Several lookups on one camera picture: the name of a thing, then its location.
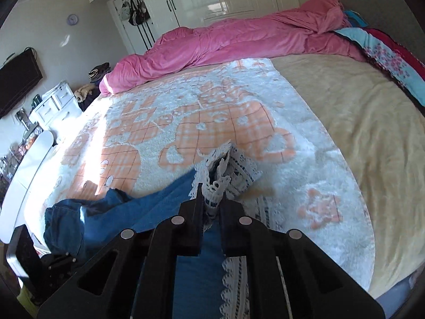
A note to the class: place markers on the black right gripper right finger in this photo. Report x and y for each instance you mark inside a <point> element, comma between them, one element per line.
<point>263,248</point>

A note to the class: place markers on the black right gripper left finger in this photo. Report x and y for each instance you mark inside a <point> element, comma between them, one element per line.
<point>180,235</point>

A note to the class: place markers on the blue denim pants lace trim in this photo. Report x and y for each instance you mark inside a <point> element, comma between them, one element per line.
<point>110,239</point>

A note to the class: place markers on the white orange fluffy blanket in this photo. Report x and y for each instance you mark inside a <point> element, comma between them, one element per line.
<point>140,141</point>

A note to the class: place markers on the clothes pile on chair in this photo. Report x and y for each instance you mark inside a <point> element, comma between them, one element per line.
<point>87,93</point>

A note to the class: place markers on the beige bed sheet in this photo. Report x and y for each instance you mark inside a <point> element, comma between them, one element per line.
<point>381,135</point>

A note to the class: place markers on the white drawer cabinet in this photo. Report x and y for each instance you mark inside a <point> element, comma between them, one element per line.
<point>57,111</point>

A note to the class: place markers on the pink duvet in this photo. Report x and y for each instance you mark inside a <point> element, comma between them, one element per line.
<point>308,29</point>

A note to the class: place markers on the hanging bags on door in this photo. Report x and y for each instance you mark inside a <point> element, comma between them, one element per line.
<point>136,15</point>

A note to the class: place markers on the blue floral pillow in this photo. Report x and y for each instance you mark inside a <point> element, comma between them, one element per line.
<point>387,55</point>

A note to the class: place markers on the grey headboard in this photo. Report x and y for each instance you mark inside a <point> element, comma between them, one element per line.
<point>394,18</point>

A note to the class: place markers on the black wall television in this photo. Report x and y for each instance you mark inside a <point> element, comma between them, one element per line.
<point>18,77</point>

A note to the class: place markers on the purple wall clock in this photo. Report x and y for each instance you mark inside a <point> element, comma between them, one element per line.
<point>72,20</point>

